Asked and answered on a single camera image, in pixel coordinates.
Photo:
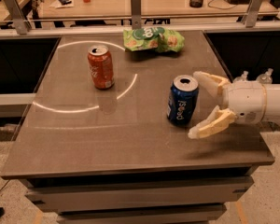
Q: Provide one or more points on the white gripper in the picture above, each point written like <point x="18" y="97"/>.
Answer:
<point x="246" y="102"/>

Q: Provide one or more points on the blue pepsi can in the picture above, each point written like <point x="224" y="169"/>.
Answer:
<point x="182" y="100"/>

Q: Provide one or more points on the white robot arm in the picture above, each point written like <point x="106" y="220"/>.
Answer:
<point x="272" y="108"/>

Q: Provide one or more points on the red coke can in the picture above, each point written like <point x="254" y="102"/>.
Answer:
<point x="101" y="66"/>

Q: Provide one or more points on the clear plastic bottle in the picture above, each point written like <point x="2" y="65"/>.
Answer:
<point x="266" y="78"/>
<point x="242" y="77"/>

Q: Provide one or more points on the green chip bag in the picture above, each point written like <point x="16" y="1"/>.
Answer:
<point x="158" y="39"/>

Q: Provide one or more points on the grey drawer cabinet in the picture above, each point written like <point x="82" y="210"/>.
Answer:
<point x="138" y="197"/>

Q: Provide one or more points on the black mesh pen cup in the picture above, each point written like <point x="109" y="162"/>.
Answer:
<point x="196" y="3"/>

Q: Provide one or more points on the wooden background desk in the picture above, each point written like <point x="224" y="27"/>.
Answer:
<point x="53" y="10"/>

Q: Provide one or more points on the horizontal metal rail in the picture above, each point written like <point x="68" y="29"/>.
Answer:
<point x="84" y="18"/>

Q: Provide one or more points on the right metal rail bracket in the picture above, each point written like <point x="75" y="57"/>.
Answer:
<point x="251" y="16"/>

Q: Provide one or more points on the metal rail bracket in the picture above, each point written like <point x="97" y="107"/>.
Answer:
<point x="251" y="16"/>
<point x="21" y="25"/>
<point x="136" y="14"/>

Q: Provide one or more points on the middle metal rail bracket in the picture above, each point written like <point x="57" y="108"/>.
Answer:
<point x="136" y="14"/>

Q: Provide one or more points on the left metal rail bracket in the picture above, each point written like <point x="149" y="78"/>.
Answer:
<point x="21" y="25"/>

